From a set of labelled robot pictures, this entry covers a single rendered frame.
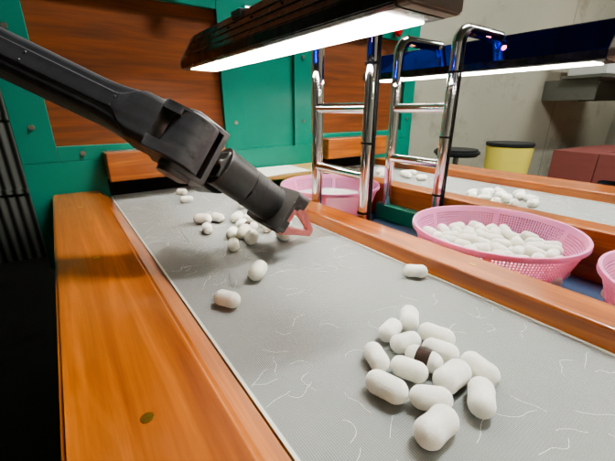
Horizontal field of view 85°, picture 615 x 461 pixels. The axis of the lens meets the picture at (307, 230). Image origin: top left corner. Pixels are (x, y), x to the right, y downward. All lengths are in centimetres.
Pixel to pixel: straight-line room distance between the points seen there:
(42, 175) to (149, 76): 35
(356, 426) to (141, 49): 95
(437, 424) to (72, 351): 29
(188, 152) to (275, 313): 22
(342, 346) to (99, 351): 21
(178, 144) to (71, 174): 59
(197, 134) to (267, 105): 73
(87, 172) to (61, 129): 11
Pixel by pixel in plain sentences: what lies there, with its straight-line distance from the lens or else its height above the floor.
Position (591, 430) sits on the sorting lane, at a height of 74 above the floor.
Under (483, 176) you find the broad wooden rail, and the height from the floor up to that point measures 76.
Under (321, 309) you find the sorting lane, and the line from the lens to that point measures 40.
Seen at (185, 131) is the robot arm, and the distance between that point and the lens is 44.
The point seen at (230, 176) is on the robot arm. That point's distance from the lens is 46.
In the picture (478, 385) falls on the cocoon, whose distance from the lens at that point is 31.
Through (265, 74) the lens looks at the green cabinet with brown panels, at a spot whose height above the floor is 106.
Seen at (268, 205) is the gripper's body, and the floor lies 83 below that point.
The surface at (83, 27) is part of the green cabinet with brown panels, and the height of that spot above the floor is 113.
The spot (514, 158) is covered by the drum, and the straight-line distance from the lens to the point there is 367.
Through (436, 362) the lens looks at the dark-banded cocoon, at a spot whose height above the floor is 76.
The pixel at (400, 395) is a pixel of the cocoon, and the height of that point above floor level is 75.
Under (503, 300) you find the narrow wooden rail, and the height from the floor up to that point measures 75.
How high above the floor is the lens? 96
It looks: 20 degrees down
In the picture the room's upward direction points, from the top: straight up
